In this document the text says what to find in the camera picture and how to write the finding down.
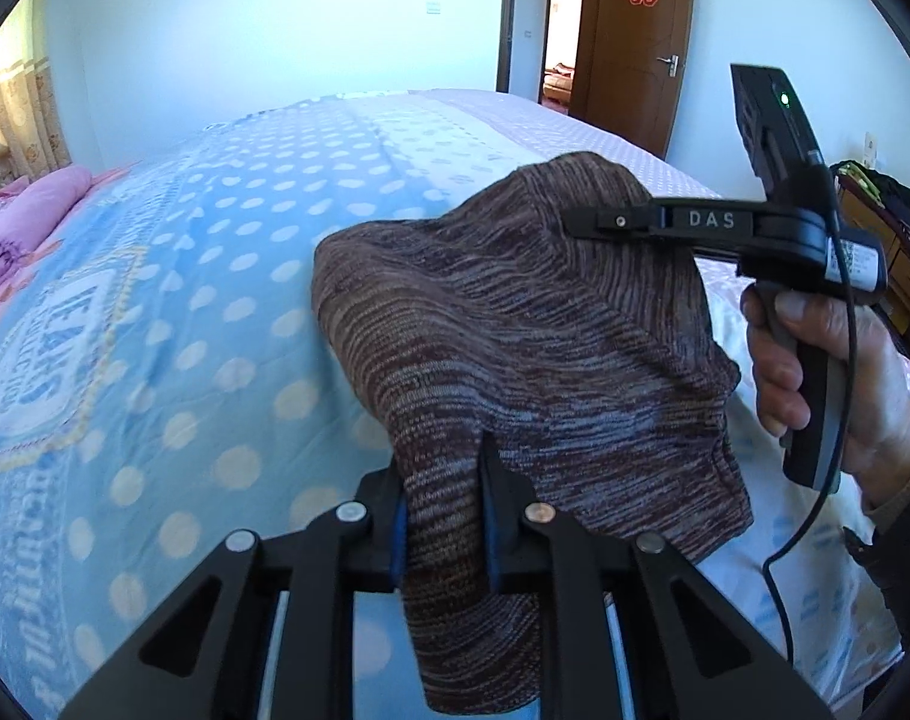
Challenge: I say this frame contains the brown wooden door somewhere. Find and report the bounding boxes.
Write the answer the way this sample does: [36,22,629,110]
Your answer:
[571,0,696,162]

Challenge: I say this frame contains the wooden door frame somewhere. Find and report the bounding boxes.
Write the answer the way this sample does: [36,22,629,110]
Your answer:
[502,0,585,117]

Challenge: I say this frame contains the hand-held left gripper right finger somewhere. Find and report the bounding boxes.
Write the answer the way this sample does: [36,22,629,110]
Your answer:
[479,435,839,720]

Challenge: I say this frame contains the beige patterned curtain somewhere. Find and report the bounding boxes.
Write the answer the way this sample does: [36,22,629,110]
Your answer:
[0,52,73,185]

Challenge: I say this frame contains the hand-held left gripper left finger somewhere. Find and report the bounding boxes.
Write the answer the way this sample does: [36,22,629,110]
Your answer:
[59,469,411,720]

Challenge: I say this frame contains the brown knit garment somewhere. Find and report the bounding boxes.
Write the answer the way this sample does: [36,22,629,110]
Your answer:
[310,151,755,713]

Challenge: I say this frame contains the person's right hand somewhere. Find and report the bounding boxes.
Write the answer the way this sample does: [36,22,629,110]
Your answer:
[740,287,910,517]

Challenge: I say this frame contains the blue and pink printed bedspread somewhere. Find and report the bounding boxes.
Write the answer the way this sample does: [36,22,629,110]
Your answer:
[0,88,910,720]

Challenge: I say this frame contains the black cable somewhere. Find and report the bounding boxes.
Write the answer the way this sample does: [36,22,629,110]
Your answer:
[762,165,855,665]

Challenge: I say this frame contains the dark clothes pile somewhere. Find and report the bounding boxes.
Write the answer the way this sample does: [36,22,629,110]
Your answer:
[830,159,910,241]

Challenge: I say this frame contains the person's right forearm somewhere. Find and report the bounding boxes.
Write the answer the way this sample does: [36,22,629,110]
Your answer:
[837,405,910,698]

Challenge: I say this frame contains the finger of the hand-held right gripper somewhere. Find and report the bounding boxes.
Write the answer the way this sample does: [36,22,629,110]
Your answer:
[687,238,745,265]
[562,197,767,241]

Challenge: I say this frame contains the pink folded quilt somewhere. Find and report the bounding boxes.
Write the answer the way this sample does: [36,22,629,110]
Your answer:
[0,165,96,316]

